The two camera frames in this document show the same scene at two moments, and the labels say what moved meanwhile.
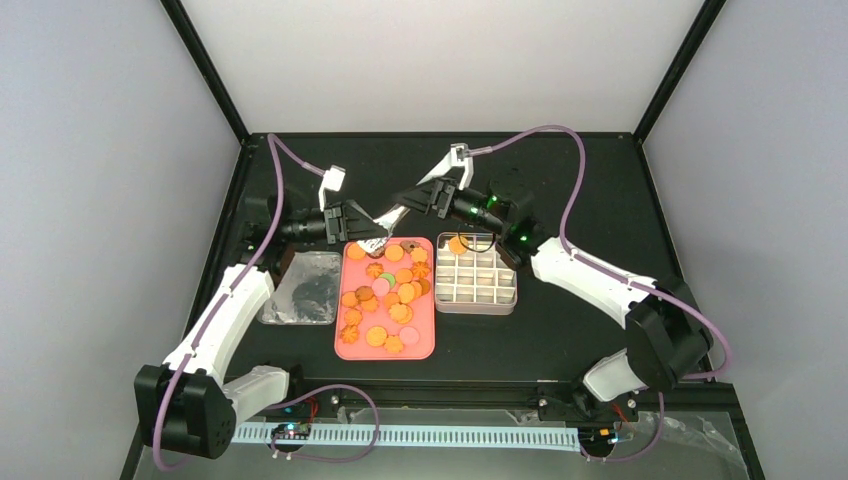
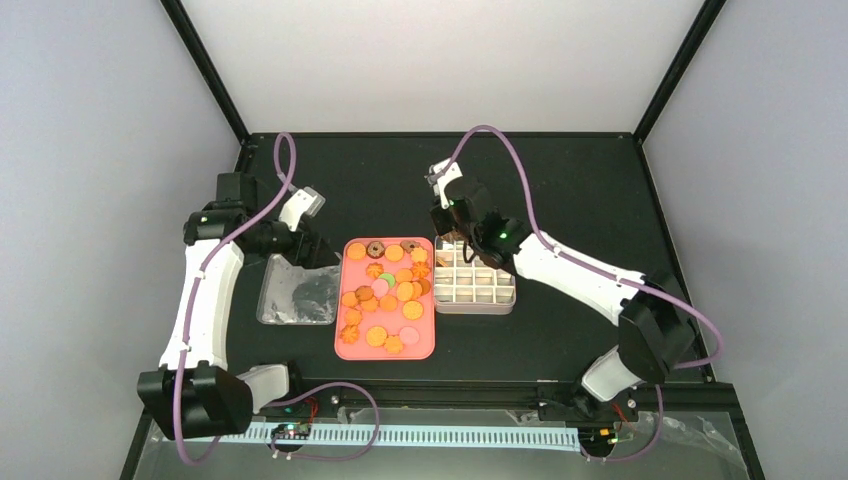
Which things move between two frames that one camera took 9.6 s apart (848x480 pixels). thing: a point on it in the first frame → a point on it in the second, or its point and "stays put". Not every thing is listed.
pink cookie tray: x=385 y=307 stays put
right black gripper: x=436 y=196 → x=439 y=226
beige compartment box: x=479 y=281 stays put
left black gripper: x=337 y=226 → x=306 y=258
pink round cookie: x=409 y=335 stays put
